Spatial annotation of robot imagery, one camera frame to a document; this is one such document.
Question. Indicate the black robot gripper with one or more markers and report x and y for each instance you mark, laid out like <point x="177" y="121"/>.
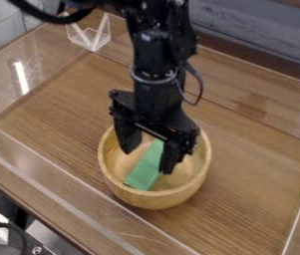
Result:
<point x="152" y="109"/>

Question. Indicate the green rectangular block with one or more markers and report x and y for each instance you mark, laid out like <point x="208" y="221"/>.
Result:
<point x="145" y="174"/>

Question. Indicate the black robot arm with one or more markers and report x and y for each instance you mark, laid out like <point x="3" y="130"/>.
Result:
<point x="161" y="33"/>

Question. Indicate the brown wooden bowl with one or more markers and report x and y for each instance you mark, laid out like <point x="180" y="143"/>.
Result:
<point x="175" y="188"/>

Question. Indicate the clear acrylic tray wall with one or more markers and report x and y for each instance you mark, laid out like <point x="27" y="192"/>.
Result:
<point x="73" y="208"/>

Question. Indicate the clear acrylic corner bracket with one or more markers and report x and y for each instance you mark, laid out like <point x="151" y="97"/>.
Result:
<point x="92" y="39"/>

